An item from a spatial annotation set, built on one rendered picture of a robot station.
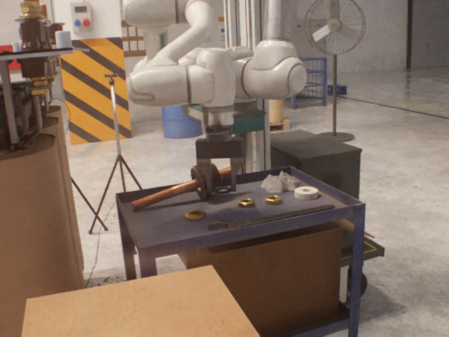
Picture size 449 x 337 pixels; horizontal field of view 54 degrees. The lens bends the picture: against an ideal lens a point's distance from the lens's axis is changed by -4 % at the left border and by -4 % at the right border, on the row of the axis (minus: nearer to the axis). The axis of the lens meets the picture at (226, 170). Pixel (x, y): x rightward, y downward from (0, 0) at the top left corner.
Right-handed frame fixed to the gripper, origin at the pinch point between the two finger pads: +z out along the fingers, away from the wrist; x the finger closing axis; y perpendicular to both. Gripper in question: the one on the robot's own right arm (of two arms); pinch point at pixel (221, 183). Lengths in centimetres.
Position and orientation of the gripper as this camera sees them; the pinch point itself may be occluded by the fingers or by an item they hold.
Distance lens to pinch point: 131.0
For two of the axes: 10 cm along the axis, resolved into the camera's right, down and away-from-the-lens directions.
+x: -10.0, 0.3, 0.7
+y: 0.6, -2.8, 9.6
